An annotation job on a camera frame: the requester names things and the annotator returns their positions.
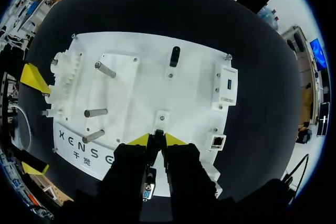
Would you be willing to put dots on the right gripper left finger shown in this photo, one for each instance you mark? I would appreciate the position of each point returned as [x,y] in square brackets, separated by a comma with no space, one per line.
[126,166]

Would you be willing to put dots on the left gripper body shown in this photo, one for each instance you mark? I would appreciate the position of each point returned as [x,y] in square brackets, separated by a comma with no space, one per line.
[4,98]

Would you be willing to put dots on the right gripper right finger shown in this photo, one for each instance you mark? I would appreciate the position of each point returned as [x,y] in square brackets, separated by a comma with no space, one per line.
[183,166]

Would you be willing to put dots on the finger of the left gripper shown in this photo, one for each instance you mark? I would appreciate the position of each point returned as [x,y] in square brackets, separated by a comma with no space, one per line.
[31,165]
[32,78]

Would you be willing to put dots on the white board with sockets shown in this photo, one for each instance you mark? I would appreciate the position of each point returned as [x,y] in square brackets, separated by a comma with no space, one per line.
[147,95]

